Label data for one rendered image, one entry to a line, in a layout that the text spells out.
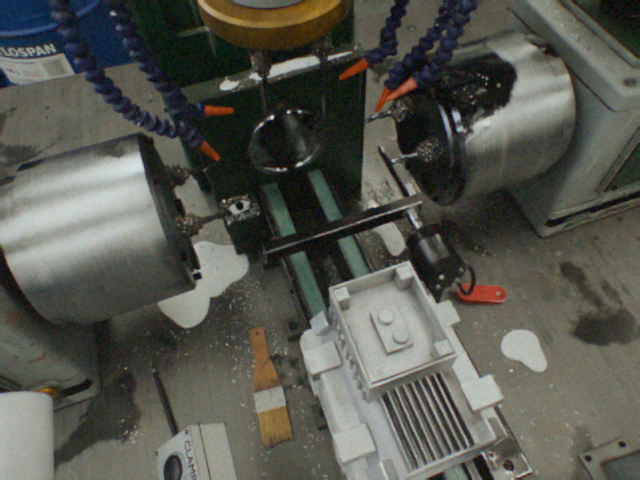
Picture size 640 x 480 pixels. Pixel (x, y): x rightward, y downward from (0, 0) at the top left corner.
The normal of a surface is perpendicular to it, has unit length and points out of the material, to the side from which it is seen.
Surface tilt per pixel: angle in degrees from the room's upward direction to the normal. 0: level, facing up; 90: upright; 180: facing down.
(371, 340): 0
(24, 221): 21
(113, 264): 58
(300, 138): 90
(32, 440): 70
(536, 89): 32
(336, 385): 0
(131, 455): 0
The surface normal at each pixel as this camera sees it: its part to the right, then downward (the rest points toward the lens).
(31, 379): 0.34, 0.78
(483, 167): 0.31, 0.59
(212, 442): 0.70, -0.58
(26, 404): 0.85, -0.35
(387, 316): -0.04, -0.54
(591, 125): -0.94, 0.31
